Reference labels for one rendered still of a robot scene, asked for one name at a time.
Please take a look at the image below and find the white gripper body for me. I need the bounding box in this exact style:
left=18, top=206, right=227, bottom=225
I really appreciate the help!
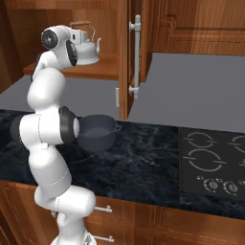
left=75, top=30, right=88, bottom=44

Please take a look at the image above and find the open wooden cabinet door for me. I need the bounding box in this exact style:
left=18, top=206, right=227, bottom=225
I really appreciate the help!
left=116, top=0, right=144, bottom=122

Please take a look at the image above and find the dark grey pot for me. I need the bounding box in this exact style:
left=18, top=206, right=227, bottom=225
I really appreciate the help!
left=76, top=114, right=123, bottom=153

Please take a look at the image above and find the closed wooden cabinet door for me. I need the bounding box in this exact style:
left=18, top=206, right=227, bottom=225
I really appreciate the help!
left=141, top=0, right=245, bottom=57

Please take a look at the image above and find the black hob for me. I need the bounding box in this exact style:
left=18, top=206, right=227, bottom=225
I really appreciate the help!
left=177, top=126, right=245, bottom=201

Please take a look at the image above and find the round hob knob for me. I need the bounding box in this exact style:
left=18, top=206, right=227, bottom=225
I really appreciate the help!
left=223, top=181, right=240, bottom=197
left=204, top=178, right=220, bottom=193

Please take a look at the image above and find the wide wooden drawer front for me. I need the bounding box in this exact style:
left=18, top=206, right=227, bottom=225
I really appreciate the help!
left=135, top=204, right=245, bottom=245

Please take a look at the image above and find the silver kettle with wooden handle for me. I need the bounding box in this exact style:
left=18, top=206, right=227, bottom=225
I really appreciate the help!
left=69, top=20, right=102, bottom=66

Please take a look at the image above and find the open wooden wall cabinet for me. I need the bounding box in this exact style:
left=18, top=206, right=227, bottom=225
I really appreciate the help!
left=0, top=0, right=129, bottom=81

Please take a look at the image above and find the long silver door handle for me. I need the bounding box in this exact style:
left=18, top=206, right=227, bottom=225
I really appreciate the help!
left=128, top=14, right=142, bottom=100

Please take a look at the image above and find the silver drawer handle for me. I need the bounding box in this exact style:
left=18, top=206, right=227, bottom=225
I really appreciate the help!
left=93, top=205, right=114, bottom=214
left=91, top=234, right=116, bottom=244

